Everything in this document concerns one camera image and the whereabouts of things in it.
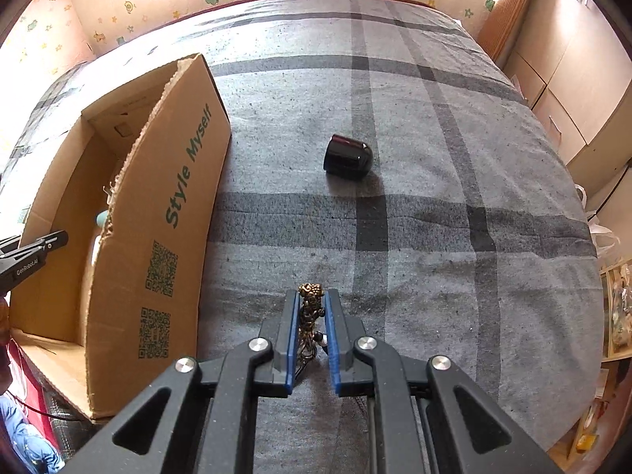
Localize orange curtain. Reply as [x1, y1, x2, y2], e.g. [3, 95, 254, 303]
[477, 0, 529, 64]

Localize black cylindrical cap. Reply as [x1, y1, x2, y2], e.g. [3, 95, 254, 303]
[324, 134, 374, 181]

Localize brown cardboard box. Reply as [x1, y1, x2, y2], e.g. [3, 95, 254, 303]
[11, 54, 230, 421]

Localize beige cabinet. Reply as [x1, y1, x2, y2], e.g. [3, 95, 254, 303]
[510, 0, 631, 195]

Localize bronze figurine keychain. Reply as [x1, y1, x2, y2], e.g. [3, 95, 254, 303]
[295, 284, 328, 379]

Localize teal cosmetic bottle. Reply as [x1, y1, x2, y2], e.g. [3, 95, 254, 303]
[95, 210, 108, 228]

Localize grey plaid bed sheet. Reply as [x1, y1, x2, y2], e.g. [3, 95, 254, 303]
[1, 0, 603, 473]

